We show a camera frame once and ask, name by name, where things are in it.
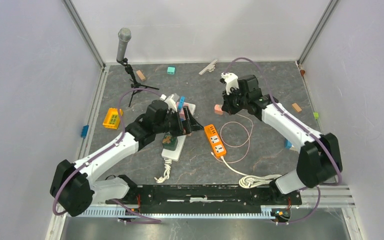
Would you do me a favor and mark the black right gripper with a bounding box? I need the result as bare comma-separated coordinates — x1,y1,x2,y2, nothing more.
222,86,249,116

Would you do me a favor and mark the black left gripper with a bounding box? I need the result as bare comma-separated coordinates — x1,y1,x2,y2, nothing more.
154,105,204,138

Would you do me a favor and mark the pink cube socket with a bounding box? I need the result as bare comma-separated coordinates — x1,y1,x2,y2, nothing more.
176,101,193,115

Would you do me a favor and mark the small pink charger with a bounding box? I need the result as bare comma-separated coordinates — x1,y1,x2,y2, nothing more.
214,104,223,116

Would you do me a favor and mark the light blue adapter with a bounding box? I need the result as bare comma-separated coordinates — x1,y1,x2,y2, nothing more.
177,96,185,113

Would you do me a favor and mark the dark green socket cube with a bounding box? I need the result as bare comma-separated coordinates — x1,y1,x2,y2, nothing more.
162,132,178,151

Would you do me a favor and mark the orange power strip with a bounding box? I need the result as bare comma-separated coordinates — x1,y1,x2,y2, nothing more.
204,124,227,159

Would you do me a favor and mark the white multicolour power strip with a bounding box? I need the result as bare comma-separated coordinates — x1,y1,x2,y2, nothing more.
161,102,196,162

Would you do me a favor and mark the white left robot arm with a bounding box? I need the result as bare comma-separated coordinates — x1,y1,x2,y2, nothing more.
50,100,204,217

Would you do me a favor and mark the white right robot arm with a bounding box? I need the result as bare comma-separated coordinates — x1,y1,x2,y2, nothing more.
220,73,343,204

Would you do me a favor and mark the teal cube block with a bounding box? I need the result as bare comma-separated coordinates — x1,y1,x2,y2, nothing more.
166,66,176,75

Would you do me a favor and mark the tan block right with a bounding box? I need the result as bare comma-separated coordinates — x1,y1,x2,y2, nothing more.
291,102,302,113

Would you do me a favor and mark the black tripod mic stand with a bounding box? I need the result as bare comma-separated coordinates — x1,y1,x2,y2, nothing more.
117,58,159,108

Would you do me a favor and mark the tan wooden block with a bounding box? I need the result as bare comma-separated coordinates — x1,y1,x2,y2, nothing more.
136,70,147,82

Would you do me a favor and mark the yellow toy crate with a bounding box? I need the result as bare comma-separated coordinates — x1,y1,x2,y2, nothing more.
102,108,123,130

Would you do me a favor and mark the green small block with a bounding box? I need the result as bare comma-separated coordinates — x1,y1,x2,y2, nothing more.
313,112,319,120

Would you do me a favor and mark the grey microphone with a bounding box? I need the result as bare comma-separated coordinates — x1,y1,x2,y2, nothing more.
116,27,132,62

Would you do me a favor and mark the white plastic bracket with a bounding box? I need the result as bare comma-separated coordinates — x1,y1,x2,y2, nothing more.
198,59,218,76

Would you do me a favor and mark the white strip plug cable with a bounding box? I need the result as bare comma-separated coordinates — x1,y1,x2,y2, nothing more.
153,158,174,185

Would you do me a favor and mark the coiled white cable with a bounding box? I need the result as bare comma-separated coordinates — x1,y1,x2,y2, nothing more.
221,156,283,190

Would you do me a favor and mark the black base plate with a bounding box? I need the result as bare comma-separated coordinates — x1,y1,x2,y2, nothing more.
119,184,303,214

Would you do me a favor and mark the blue clip on rail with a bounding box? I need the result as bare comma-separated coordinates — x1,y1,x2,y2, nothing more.
80,125,89,139

